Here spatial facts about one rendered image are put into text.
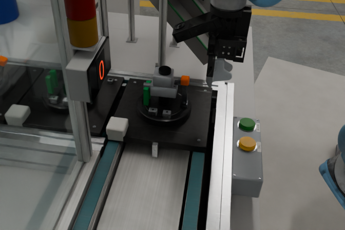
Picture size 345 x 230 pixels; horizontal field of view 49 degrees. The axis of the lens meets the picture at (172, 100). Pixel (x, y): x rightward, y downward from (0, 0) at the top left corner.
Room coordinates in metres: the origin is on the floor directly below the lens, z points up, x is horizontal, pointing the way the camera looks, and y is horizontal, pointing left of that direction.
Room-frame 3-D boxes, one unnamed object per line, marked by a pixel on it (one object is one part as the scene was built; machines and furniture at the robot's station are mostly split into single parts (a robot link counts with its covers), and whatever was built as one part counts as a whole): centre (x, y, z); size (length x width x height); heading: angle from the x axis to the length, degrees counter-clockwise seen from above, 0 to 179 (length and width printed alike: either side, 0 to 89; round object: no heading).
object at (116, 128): (0.67, 0.13, 0.97); 0.05 x 0.05 x 0.04; 83
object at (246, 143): (0.64, -0.18, 0.96); 0.04 x 0.04 x 0.02
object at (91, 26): (0.58, 0.16, 1.28); 0.05 x 0.05 x 0.05
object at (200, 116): (0.75, 0.02, 0.96); 0.24 x 0.24 x 0.02; 83
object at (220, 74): (0.73, -0.11, 1.10); 0.06 x 0.03 x 0.09; 83
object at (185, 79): (0.75, -0.02, 1.04); 0.04 x 0.02 x 0.08; 83
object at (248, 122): (0.71, -0.19, 0.96); 0.04 x 0.04 x 0.02
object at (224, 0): (0.74, -0.10, 1.29); 0.08 x 0.08 x 0.05
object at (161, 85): (0.75, 0.03, 1.06); 0.08 x 0.04 x 0.07; 84
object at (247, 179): (0.64, -0.18, 0.93); 0.21 x 0.07 x 0.06; 173
